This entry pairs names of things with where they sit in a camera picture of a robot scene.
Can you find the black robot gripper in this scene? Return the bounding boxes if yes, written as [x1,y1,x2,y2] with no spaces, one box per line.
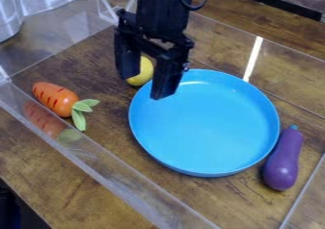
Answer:
[114,0,195,100]

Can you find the orange toy carrot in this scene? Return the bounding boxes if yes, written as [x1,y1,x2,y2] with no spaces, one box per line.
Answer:
[33,82,101,131]

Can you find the blue round tray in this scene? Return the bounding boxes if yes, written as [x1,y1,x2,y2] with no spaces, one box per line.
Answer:
[129,69,280,178]

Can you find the yellow toy lemon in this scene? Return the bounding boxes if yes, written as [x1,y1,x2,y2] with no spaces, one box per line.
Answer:
[128,56,154,86]

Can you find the purple toy eggplant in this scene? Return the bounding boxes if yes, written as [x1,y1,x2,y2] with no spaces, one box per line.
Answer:
[263,124,304,191]

